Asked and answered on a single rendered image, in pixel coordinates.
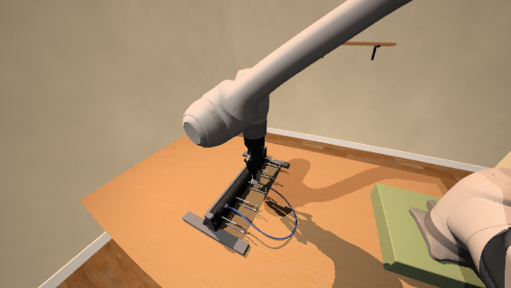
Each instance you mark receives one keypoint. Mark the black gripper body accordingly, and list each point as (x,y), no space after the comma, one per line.
(252,144)

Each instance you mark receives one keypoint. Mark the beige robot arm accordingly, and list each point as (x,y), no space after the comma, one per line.
(469,225)

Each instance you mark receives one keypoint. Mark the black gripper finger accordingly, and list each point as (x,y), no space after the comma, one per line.
(260,161)
(251,164)

